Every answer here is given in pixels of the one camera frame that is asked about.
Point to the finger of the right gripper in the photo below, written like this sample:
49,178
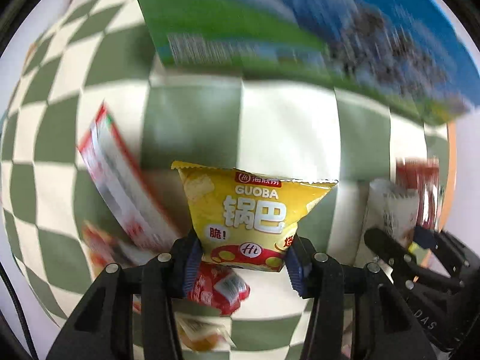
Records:
403,263
449,250

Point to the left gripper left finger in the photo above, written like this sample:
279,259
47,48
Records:
192,257

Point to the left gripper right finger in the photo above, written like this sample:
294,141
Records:
299,265

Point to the small red snack packet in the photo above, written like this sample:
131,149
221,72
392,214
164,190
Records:
219,287

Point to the white cookie snack packet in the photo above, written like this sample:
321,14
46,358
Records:
392,209

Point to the yellow guoba snack bag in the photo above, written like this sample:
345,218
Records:
245,220

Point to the red white long snack packet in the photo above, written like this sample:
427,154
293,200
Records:
119,182

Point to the white chocolate stick box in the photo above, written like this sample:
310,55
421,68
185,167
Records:
203,333

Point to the dark red jerky packet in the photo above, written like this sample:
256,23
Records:
421,175

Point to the orange panda snack bag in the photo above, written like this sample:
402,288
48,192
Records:
104,249

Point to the green white checkered mat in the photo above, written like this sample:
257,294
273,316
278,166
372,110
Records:
101,52

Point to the blue milk cardboard box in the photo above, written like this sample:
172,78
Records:
406,54

